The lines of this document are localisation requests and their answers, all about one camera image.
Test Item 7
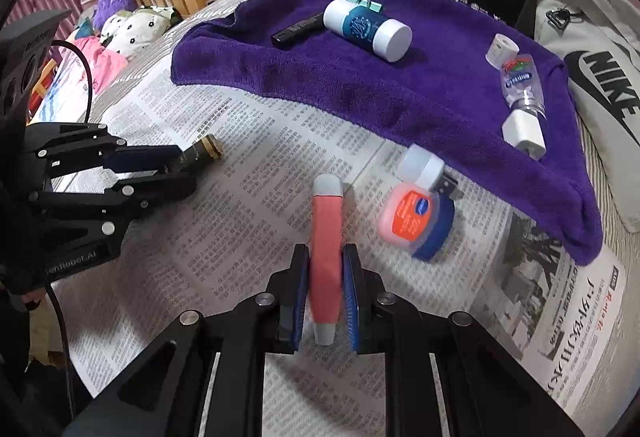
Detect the white flower print pillow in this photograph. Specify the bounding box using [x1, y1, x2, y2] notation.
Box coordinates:
[100, 6, 181, 60]

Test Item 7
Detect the small translucent white jar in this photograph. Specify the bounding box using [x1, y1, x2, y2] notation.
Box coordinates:
[400, 144, 447, 192]

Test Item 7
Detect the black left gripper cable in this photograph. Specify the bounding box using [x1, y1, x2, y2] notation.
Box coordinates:
[44, 40, 96, 418]

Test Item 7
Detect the pink tube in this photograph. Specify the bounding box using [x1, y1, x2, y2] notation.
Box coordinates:
[306, 174, 346, 347]

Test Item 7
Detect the blue white bottle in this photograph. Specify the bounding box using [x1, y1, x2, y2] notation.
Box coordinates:
[322, 0, 413, 63]

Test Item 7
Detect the black stick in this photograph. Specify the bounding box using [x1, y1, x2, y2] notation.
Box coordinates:
[271, 12, 327, 49]

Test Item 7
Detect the black gold lipstick tube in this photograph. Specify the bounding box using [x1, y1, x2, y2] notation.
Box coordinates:
[172, 134, 223, 173]

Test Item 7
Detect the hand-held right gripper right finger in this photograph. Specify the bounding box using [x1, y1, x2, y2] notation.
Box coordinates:
[342, 243, 586, 437]

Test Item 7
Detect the purple plush toy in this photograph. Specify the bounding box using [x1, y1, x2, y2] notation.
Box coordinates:
[95, 0, 138, 25]

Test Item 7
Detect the clear plastic bottle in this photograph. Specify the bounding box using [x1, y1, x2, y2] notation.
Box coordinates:
[500, 52, 547, 120]

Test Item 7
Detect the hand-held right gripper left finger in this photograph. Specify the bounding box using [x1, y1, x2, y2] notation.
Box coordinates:
[62, 243, 311, 437]

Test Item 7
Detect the newspaper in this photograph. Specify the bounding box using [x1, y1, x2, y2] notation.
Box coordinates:
[50, 52, 628, 437]

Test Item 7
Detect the grey sports bag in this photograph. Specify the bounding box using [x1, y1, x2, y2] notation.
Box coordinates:
[534, 0, 640, 234]

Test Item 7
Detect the purple towel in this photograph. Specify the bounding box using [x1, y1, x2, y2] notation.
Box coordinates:
[170, 0, 606, 267]

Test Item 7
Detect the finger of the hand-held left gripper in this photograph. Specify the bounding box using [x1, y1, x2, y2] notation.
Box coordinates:
[27, 121, 194, 179]
[29, 170, 198, 239]

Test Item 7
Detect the small blue lidded jar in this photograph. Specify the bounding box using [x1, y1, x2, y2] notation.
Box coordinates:
[376, 182, 456, 263]

